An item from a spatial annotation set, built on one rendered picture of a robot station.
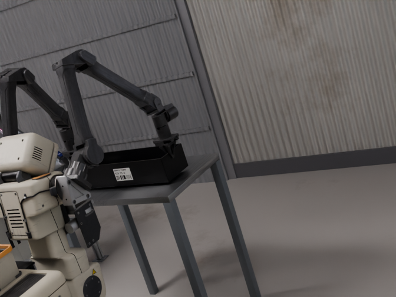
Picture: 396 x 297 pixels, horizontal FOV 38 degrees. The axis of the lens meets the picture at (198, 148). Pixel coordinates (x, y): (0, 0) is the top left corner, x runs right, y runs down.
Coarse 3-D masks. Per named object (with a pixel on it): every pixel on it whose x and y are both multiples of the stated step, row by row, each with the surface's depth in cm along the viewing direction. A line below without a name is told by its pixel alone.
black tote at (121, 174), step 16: (176, 144) 258; (112, 160) 281; (128, 160) 276; (144, 160) 248; (160, 160) 244; (176, 160) 253; (96, 176) 267; (112, 176) 262; (128, 176) 257; (144, 176) 252; (160, 176) 247
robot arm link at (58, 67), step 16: (64, 64) 213; (80, 64) 220; (64, 80) 215; (64, 96) 216; (80, 96) 217; (80, 112) 215; (80, 128) 214; (80, 144) 214; (96, 144) 214; (96, 160) 213
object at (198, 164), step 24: (192, 168) 260; (216, 168) 269; (96, 192) 268; (120, 192) 257; (144, 192) 248; (168, 192) 239; (168, 216) 239; (72, 240) 277; (240, 240) 280; (144, 264) 320; (192, 264) 244; (240, 264) 285; (192, 288) 249
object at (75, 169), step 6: (72, 162) 210; (78, 162) 210; (72, 168) 208; (78, 168) 209; (84, 168) 210; (66, 174) 208; (72, 174) 207; (78, 174) 207; (84, 174) 209; (72, 180) 206; (78, 180) 204; (84, 180) 206; (84, 186) 208; (90, 186) 208
